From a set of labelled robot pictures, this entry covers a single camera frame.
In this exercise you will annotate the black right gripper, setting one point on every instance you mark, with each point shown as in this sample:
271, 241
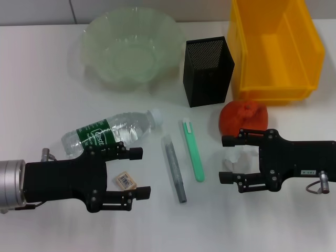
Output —
288, 160

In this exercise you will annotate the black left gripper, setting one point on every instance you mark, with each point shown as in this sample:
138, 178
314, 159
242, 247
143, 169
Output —
63, 178

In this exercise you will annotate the white paper ball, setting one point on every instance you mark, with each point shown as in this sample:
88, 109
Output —
241, 160

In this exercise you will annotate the beige eraser with barcode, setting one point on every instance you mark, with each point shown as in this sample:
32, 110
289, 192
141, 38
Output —
126, 180

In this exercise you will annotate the clear green-label water bottle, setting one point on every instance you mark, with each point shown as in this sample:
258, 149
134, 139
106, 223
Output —
120, 128

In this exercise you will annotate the green pen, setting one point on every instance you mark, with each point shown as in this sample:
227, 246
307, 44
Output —
194, 155

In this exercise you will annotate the grey pen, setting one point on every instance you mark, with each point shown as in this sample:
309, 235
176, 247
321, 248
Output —
174, 168

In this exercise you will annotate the black mesh pen holder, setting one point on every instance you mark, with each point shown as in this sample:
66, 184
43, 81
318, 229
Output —
207, 78

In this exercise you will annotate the pale green glass fruit bowl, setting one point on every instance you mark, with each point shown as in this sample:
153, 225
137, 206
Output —
131, 52

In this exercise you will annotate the yellow plastic bin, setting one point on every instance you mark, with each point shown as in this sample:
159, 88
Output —
278, 52

